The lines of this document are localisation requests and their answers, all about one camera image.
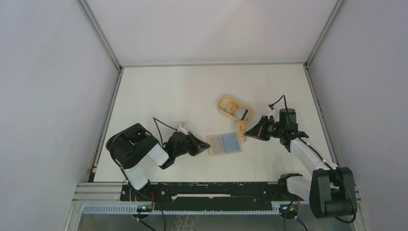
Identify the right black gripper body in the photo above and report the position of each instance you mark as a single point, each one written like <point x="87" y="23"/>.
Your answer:
<point x="275" y="129"/>

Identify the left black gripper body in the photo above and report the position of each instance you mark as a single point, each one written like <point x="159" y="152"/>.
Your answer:
<point x="184" y="150"/>

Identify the tan card with dark stripe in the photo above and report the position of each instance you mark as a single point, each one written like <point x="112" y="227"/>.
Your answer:
<point x="241" y="129"/>

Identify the beige leather card holder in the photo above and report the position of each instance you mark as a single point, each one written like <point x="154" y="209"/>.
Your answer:
<point x="212" y="150"/>

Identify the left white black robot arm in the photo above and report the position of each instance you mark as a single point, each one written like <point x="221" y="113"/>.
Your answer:
<point x="129" y="147"/>

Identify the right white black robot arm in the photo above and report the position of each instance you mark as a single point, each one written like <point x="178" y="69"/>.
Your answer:
<point x="330" y="191"/>

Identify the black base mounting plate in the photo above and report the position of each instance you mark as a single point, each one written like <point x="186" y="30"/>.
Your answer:
<point x="228" y="203"/>

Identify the left green circuit board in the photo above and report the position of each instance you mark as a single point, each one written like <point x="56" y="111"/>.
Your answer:
<point x="144" y="209"/>

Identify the right circuit board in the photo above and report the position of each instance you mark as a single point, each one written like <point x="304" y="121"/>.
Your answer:
<point x="289" y="209"/>

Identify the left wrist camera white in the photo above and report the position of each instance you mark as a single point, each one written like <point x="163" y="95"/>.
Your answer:
<point x="182" y="129"/>

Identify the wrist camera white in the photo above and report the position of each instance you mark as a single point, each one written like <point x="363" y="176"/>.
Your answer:
<point x="274" y="114"/>
<point x="182" y="129"/>

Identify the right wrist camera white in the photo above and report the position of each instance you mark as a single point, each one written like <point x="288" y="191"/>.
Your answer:
<point x="274" y="114"/>

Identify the aluminium front frame rail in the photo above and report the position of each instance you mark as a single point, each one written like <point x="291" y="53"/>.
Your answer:
<point x="120" y="192"/>

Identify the white slotted cable duct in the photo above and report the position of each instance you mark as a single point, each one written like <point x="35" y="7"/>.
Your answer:
<point x="123" y="209"/>

